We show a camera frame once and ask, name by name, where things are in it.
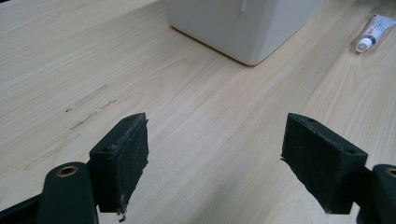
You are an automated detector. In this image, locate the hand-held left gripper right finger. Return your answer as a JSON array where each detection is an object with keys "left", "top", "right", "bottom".
[{"left": 280, "top": 112, "right": 369, "bottom": 216}]

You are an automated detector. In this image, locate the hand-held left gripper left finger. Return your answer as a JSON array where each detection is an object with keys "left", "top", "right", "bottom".
[{"left": 88, "top": 112, "right": 149, "bottom": 223}]

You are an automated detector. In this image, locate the white tube with red label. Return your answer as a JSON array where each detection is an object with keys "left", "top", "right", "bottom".
[{"left": 355, "top": 13, "right": 396, "bottom": 54}]

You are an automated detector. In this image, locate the white plastic storage box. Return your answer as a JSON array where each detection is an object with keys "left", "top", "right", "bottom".
[{"left": 167, "top": 0, "right": 325, "bottom": 67}]

